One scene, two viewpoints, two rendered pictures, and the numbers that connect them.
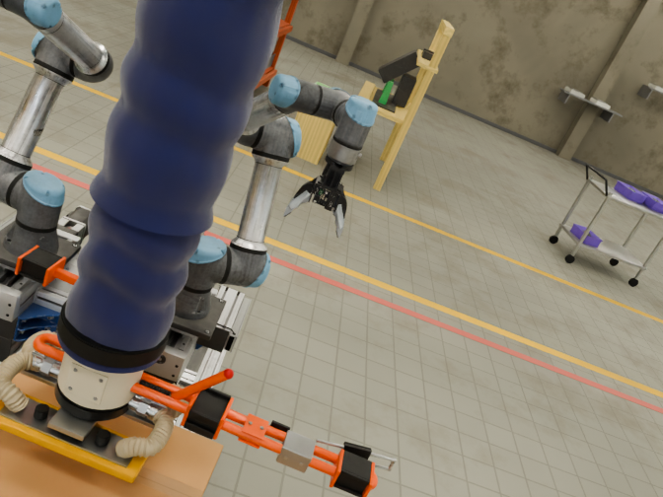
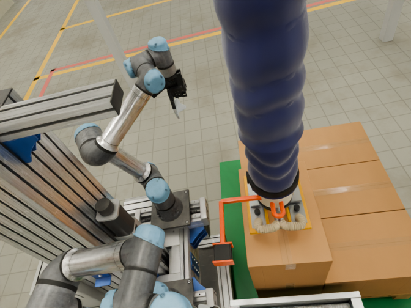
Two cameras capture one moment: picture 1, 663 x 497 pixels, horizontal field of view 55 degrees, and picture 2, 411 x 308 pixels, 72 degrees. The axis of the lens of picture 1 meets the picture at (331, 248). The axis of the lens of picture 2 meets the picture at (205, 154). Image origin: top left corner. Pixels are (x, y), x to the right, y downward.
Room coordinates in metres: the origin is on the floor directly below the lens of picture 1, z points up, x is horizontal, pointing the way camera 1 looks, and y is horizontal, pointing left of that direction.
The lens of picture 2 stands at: (1.16, 1.10, 2.39)
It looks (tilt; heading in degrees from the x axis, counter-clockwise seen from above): 49 degrees down; 287
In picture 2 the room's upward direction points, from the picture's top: 19 degrees counter-clockwise
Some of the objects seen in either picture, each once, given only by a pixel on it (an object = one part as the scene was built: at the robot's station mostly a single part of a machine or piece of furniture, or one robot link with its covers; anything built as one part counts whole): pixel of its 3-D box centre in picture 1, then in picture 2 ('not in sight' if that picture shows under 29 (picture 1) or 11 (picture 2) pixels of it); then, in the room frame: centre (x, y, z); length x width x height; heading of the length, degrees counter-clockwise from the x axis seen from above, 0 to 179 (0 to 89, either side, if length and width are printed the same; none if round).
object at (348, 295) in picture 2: not in sight; (292, 299); (1.08, 0.72, 0.58); 0.70 x 0.03 x 0.06; 3
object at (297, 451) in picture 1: (296, 451); not in sight; (1.13, -0.11, 1.17); 0.07 x 0.07 x 0.04; 2
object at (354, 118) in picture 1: (355, 121); (159, 52); (1.51, 0.07, 1.82); 0.09 x 0.08 x 0.11; 32
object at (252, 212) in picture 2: not in sight; (255, 200); (1.21, 0.36, 1.08); 0.34 x 0.10 x 0.05; 92
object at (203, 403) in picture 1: (207, 411); not in sight; (1.12, 0.10, 1.18); 0.10 x 0.08 x 0.06; 2
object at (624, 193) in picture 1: (611, 226); not in sight; (7.80, -2.99, 0.54); 1.17 x 0.67 x 1.08; 98
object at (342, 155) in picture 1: (344, 152); (167, 68); (1.50, 0.07, 1.74); 0.08 x 0.08 x 0.05
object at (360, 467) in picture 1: (352, 474); not in sight; (1.13, -0.25, 1.18); 0.08 x 0.07 x 0.05; 92
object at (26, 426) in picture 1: (70, 429); (293, 196); (1.02, 0.35, 1.08); 0.34 x 0.10 x 0.05; 92
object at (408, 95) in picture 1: (370, 84); not in sight; (7.64, 0.37, 0.94); 1.44 x 1.28 x 1.88; 5
